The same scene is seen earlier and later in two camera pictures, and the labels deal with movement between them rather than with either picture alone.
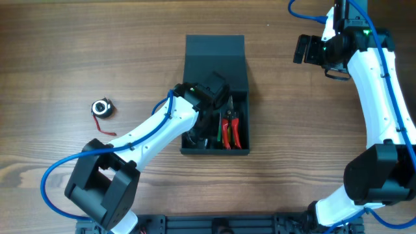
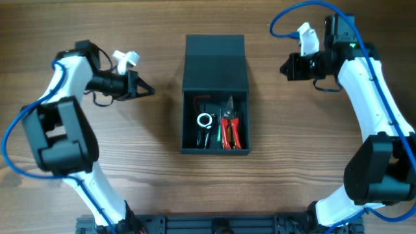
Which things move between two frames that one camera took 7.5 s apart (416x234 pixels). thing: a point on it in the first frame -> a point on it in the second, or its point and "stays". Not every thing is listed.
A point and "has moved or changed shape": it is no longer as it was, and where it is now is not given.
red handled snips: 231,125 stays
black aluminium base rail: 225,223 stays
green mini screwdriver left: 219,130 stays
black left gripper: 197,136 -> 132,85
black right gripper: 303,49 -> 299,65
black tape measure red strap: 102,108 has moved or changed shape
